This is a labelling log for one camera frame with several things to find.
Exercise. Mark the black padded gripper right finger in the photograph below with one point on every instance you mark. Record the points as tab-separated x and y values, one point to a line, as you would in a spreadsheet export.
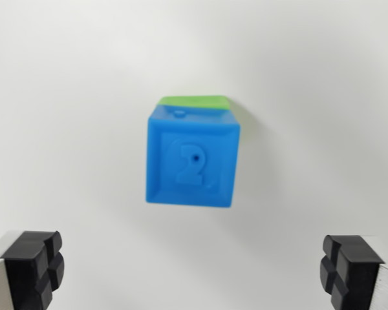
359	271

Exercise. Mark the blue number cube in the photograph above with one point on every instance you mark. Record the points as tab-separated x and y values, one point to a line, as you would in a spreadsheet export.
190	161

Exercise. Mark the green number cube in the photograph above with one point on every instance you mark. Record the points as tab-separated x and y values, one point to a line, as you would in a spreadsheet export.
197	101

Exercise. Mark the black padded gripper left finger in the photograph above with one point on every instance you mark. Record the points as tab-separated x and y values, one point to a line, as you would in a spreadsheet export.
22	268

